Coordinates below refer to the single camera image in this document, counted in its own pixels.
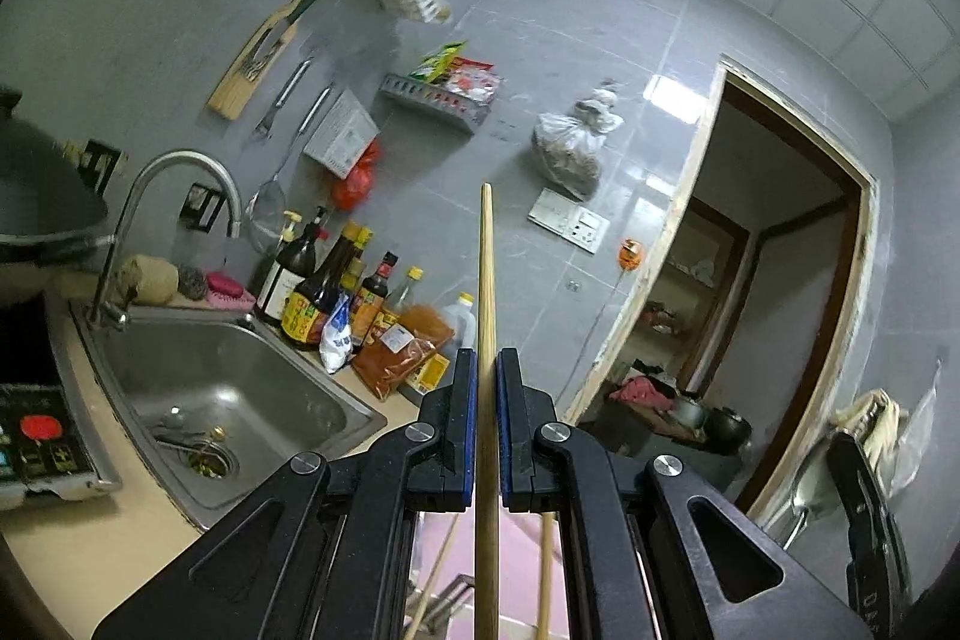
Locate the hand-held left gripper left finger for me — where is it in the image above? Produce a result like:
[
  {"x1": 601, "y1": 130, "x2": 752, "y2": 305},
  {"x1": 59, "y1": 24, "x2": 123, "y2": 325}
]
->
[{"x1": 91, "y1": 347, "x2": 479, "y2": 640}]

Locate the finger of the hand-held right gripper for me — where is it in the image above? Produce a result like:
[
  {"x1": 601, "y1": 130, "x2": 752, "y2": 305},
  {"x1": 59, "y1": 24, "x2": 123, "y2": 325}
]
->
[{"x1": 825, "y1": 430, "x2": 902, "y2": 566}]

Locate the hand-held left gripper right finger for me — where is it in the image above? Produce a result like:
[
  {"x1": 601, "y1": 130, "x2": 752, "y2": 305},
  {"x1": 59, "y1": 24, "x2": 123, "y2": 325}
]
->
[{"x1": 497, "y1": 347, "x2": 875, "y2": 640}]

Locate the metal spoon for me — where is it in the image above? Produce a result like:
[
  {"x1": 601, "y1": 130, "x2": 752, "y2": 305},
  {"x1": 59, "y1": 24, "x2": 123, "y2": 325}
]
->
[{"x1": 765, "y1": 441, "x2": 841, "y2": 551}]

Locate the wooden chopstick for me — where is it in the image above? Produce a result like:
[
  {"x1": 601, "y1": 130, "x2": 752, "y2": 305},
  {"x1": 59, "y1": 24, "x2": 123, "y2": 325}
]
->
[
  {"x1": 474, "y1": 182, "x2": 500, "y2": 640},
  {"x1": 536, "y1": 511, "x2": 557, "y2": 640},
  {"x1": 405, "y1": 512, "x2": 460, "y2": 640}
]

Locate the metal fork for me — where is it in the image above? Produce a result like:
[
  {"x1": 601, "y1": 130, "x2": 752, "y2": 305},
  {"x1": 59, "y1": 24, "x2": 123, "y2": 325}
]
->
[{"x1": 420, "y1": 572, "x2": 477, "y2": 633}]

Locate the translucent plastic bag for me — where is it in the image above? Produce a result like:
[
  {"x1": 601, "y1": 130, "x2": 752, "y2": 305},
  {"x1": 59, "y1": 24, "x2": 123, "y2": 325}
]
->
[{"x1": 892, "y1": 362, "x2": 942, "y2": 491}]

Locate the orange spice bag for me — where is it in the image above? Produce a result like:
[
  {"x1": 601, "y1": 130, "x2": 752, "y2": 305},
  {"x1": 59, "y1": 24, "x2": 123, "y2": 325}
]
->
[{"x1": 351, "y1": 304, "x2": 457, "y2": 401}]

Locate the plastic oil jug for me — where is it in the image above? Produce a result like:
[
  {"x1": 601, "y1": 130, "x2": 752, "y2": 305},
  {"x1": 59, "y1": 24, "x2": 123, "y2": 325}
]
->
[{"x1": 409, "y1": 293, "x2": 479, "y2": 395}]

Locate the pink rag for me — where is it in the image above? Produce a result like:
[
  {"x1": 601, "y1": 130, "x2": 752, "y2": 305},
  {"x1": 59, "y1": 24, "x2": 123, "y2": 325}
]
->
[{"x1": 609, "y1": 376, "x2": 676, "y2": 412}]

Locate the clear yellow cap bottle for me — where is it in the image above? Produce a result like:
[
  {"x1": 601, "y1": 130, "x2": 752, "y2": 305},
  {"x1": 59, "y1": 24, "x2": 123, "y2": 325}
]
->
[{"x1": 386, "y1": 266, "x2": 425, "y2": 315}]

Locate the white salt bag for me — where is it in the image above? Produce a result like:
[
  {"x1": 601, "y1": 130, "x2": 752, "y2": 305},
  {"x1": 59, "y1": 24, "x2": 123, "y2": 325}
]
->
[{"x1": 319, "y1": 293, "x2": 355, "y2": 375}]

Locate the red cap sauce bottle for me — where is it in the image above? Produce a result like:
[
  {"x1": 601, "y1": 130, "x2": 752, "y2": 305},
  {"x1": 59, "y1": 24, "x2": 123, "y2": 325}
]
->
[{"x1": 351, "y1": 251, "x2": 400, "y2": 348}]

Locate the metal pot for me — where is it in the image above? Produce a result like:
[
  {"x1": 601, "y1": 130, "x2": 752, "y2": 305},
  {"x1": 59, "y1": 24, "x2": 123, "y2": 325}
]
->
[{"x1": 671, "y1": 391, "x2": 710, "y2": 435}]

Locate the large soy sauce bottle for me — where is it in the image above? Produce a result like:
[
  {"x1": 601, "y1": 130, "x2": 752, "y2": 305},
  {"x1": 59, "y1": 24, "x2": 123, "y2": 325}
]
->
[{"x1": 281, "y1": 221, "x2": 368, "y2": 350}]

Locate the yellow cap sauce bottle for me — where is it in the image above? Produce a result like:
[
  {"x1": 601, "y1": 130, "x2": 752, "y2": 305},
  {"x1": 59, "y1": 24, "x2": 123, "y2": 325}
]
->
[{"x1": 341, "y1": 226, "x2": 376, "y2": 311}]

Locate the dark pump bottle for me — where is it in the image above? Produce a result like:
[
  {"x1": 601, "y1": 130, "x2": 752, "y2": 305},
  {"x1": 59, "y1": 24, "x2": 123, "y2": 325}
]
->
[{"x1": 255, "y1": 206, "x2": 331, "y2": 326}]

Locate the steel sink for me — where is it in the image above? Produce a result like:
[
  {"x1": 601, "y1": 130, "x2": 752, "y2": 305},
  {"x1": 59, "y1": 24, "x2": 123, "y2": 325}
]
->
[{"x1": 71, "y1": 299, "x2": 387, "y2": 532}]

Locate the red plastic bag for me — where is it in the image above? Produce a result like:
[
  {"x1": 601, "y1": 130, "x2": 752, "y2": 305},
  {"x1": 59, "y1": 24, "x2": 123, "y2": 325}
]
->
[{"x1": 330, "y1": 141, "x2": 380, "y2": 212}]

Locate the pink brush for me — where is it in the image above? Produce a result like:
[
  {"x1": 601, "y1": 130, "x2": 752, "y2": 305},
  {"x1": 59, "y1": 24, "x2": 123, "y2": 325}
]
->
[{"x1": 206, "y1": 271, "x2": 256, "y2": 310}]

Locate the clear plastic bag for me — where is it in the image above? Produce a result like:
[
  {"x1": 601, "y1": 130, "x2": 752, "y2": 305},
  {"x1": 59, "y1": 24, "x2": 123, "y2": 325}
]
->
[{"x1": 531, "y1": 81, "x2": 625, "y2": 202}]

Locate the metal strainer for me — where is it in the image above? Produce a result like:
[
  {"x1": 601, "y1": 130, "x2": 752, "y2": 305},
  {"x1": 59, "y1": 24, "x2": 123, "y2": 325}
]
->
[{"x1": 244, "y1": 83, "x2": 335, "y2": 255}]

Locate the white plastic basket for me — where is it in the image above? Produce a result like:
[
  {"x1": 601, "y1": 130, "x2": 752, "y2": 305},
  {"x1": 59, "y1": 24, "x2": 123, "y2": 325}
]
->
[{"x1": 302, "y1": 89, "x2": 380, "y2": 178}]

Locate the red seasoning packet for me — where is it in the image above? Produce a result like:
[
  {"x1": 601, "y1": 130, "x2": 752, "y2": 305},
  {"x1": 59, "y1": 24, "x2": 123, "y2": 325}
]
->
[{"x1": 446, "y1": 56, "x2": 503, "y2": 105}]

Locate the tan loofah sponge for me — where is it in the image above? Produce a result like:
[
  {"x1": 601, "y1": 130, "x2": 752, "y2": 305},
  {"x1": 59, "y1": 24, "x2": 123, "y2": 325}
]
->
[{"x1": 116, "y1": 256, "x2": 181, "y2": 305}]

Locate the green yellow seasoning packet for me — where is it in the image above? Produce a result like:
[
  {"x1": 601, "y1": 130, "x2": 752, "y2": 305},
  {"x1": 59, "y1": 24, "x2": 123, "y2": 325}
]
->
[{"x1": 416, "y1": 40, "x2": 470, "y2": 82}]

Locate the steel faucet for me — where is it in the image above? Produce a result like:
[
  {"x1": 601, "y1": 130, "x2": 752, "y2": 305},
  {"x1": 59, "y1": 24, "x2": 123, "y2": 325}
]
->
[{"x1": 86, "y1": 151, "x2": 245, "y2": 330}]

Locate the induction cooker control panel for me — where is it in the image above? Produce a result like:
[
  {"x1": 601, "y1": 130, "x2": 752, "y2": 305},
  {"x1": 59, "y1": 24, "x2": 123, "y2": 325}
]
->
[{"x1": 0, "y1": 381, "x2": 121, "y2": 510}]

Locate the wooden cutting board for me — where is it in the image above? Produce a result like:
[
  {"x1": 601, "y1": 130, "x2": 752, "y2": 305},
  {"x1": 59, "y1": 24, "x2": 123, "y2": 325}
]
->
[{"x1": 206, "y1": 0, "x2": 327, "y2": 121}]

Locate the large black wok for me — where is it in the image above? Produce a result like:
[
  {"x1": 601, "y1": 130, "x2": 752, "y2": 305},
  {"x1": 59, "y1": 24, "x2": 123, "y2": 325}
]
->
[{"x1": 0, "y1": 85, "x2": 110, "y2": 266}]

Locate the white wall switch socket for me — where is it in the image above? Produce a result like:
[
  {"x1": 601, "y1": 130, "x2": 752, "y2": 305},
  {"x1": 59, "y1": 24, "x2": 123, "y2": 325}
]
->
[{"x1": 527, "y1": 188, "x2": 611, "y2": 253}]

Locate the wooden door frame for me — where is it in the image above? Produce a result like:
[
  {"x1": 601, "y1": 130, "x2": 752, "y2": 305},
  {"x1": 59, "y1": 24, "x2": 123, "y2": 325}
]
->
[{"x1": 562, "y1": 53, "x2": 878, "y2": 521}]

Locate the steel wall shelf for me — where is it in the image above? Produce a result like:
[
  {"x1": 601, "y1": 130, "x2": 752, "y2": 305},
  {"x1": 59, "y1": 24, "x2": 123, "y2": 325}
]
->
[{"x1": 379, "y1": 74, "x2": 496, "y2": 133}]

